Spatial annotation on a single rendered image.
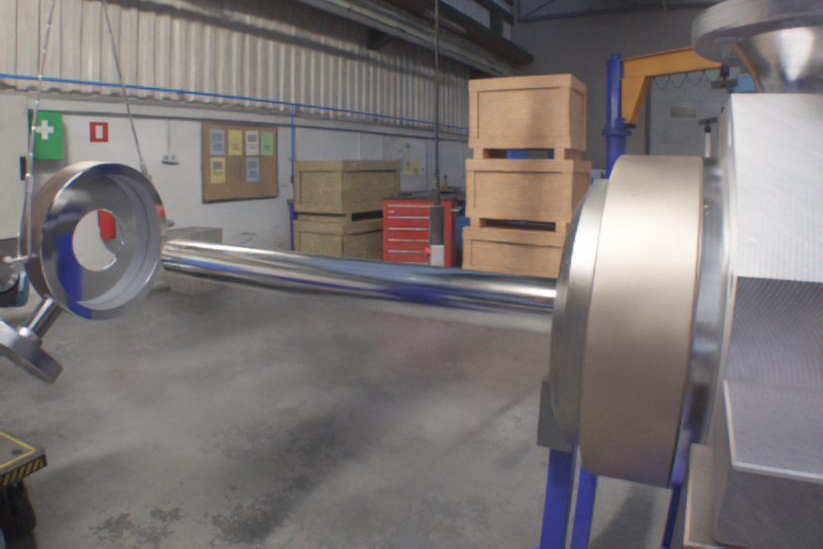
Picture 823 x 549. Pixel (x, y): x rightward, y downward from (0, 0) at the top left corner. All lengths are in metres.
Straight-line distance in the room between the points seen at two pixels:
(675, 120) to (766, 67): 13.30
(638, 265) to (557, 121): 4.36
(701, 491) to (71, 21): 5.70
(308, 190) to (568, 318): 5.29
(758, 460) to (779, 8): 0.37
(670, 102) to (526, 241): 9.60
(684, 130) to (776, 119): 13.36
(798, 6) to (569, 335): 0.35
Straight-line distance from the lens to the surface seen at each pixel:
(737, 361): 0.41
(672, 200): 0.50
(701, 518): 0.34
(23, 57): 5.52
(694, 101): 13.92
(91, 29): 5.82
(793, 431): 0.35
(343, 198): 5.39
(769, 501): 0.31
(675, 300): 0.46
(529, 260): 4.85
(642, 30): 14.29
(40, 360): 1.19
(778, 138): 0.49
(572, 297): 0.50
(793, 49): 0.58
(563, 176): 4.71
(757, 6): 0.54
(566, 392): 0.52
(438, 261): 1.54
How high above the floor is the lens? 1.25
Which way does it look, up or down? 8 degrees down
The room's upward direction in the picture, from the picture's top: straight up
